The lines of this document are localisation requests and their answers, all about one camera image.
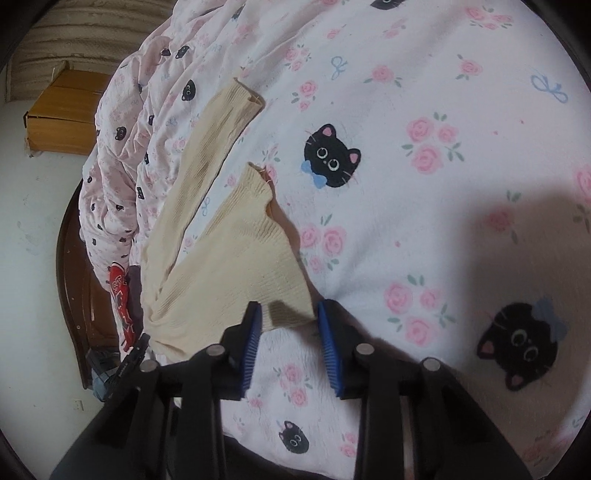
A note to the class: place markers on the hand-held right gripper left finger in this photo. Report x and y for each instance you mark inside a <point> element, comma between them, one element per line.
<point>251,350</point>

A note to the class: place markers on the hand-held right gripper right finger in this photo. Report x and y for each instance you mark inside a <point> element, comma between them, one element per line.
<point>330,350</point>

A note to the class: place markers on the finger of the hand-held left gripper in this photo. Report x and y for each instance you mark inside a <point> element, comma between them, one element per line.
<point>135,357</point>

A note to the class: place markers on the beige pants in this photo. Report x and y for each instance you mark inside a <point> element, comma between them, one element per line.
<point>231,258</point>

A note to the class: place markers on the grey garment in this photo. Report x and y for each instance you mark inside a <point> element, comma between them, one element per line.
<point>135,295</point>

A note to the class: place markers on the red jersey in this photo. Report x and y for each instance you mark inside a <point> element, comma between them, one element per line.
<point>119,295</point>

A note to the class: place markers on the dark wooden headboard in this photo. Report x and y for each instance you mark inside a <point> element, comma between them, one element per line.
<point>69,286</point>

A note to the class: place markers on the cat print bed sheet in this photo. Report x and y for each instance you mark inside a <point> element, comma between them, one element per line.
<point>415,207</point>

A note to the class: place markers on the cat print quilt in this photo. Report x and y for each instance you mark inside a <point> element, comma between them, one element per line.
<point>129,152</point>

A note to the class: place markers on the wooden wardrobe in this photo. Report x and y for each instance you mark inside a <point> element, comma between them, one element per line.
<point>64,120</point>

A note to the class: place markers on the beige curtain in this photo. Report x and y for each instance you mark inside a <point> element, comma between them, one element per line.
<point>83,41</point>

